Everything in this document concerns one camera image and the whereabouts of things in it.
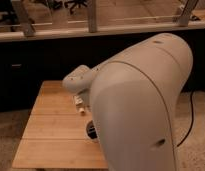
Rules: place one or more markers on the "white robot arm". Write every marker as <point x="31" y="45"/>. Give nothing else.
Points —
<point x="132" y="97"/>

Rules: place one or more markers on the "white ceramic cup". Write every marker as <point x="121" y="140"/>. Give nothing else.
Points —
<point x="91" y="131"/>

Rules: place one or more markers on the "wooden table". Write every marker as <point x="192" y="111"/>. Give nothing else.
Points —
<point x="55" y="134"/>

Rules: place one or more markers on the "dark cabinet counter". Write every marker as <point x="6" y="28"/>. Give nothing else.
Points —
<point x="24" y="65"/>

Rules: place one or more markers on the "black office chair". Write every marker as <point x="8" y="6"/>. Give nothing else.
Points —
<point x="7" y="10"/>

